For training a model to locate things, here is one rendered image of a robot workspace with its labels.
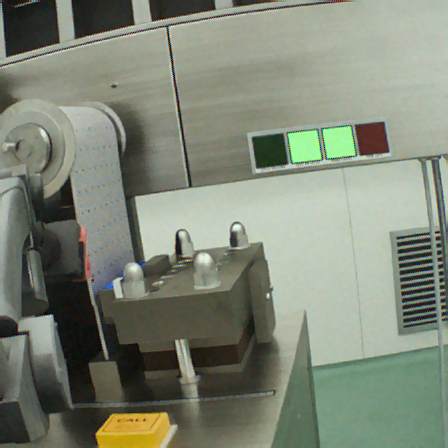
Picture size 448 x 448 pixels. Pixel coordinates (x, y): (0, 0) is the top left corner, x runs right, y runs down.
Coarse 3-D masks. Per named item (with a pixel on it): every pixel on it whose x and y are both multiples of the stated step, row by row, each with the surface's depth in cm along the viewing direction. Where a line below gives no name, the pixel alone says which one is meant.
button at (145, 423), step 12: (108, 420) 84; (120, 420) 84; (132, 420) 84; (144, 420) 83; (156, 420) 83; (168, 420) 85; (108, 432) 80; (120, 432) 80; (132, 432) 79; (144, 432) 79; (156, 432) 80; (108, 444) 80; (120, 444) 80; (132, 444) 79; (144, 444) 79; (156, 444) 79
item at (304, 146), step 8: (296, 136) 131; (304, 136) 131; (312, 136) 130; (296, 144) 131; (304, 144) 131; (312, 144) 131; (296, 152) 131; (304, 152) 131; (312, 152) 131; (296, 160) 131; (304, 160) 131; (312, 160) 131
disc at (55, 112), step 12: (12, 108) 104; (24, 108) 104; (36, 108) 103; (48, 108) 103; (60, 108) 103; (0, 120) 105; (60, 120) 103; (72, 132) 103; (72, 144) 103; (72, 156) 103; (60, 180) 104; (48, 192) 105
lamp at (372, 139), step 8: (360, 128) 129; (368, 128) 129; (376, 128) 128; (360, 136) 129; (368, 136) 129; (376, 136) 129; (384, 136) 128; (360, 144) 129; (368, 144) 129; (376, 144) 129; (384, 144) 129; (368, 152) 129; (376, 152) 129
